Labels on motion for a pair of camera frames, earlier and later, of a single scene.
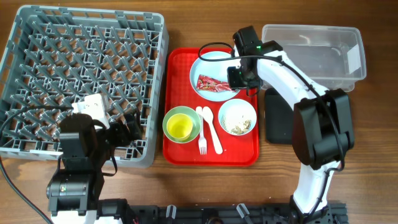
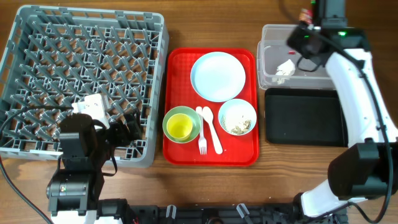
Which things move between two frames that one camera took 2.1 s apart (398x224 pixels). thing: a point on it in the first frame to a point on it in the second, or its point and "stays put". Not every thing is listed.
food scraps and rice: [237, 130] stays put
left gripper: [124, 138] stays put
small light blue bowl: [237, 117] stays put
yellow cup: [180, 127] stays put
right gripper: [236, 83] to [293, 38]
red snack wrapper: [209, 84] to [306, 15]
